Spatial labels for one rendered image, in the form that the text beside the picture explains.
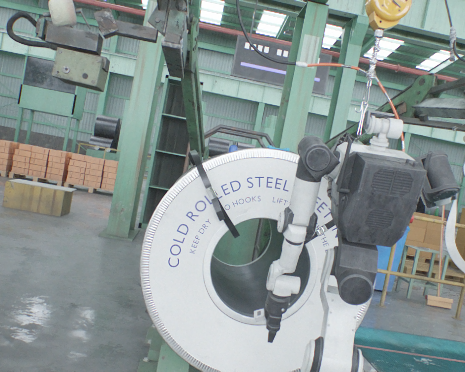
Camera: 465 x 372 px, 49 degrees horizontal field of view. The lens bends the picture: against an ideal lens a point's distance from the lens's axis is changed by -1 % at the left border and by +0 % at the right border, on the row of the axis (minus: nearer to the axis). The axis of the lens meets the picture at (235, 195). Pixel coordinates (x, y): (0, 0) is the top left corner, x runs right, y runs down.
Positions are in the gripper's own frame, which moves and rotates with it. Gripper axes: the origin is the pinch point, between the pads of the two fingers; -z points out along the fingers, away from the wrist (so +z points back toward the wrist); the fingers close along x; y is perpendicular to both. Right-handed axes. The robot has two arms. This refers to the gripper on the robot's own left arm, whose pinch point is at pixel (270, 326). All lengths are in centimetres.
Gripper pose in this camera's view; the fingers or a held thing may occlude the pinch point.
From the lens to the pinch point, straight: 212.5
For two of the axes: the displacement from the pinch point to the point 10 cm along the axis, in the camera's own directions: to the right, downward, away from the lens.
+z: 1.6, -8.5, -5.0
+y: -9.9, -1.4, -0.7
